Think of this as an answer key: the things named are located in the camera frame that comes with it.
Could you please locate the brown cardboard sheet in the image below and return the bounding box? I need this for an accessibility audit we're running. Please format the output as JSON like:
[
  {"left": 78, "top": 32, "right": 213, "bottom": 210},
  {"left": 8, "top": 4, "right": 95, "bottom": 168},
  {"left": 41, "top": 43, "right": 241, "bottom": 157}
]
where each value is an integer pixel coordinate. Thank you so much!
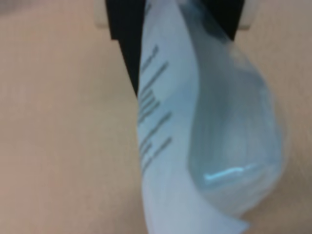
[{"left": 0, "top": 0, "right": 312, "bottom": 234}]

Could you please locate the white Fuhrmann gauze packet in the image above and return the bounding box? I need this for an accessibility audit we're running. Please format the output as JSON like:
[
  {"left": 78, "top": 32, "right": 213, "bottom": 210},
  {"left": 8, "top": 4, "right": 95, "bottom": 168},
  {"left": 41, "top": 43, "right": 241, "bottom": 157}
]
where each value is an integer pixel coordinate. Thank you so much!
[{"left": 136, "top": 0, "right": 290, "bottom": 234}]

